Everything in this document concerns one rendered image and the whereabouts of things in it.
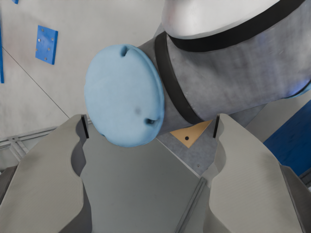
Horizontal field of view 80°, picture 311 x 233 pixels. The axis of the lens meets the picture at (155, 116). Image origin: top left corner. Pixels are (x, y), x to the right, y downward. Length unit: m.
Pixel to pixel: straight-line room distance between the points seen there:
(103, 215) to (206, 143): 0.64
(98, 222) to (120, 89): 0.79
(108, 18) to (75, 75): 0.68
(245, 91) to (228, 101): 0.02
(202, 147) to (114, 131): 0.29
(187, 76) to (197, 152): 0.32
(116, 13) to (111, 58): 1.70
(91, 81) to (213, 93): 0.14
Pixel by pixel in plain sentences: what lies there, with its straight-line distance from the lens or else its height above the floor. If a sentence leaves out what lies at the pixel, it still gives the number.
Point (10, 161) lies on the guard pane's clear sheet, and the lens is 1.02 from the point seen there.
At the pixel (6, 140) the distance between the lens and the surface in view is 1.08.
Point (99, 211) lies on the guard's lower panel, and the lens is 0.96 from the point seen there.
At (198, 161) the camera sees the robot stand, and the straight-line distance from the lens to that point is 0.48.
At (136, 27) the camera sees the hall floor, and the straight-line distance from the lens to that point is 1.75.
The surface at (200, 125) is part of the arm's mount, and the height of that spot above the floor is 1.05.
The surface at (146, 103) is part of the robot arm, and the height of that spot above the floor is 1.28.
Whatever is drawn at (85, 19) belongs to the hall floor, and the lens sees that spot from 2.13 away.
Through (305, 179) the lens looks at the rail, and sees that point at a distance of 0.69.
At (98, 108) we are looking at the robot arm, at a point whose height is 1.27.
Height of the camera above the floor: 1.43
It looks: 62 degrees down
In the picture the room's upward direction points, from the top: 109 degrees counter-clockwise
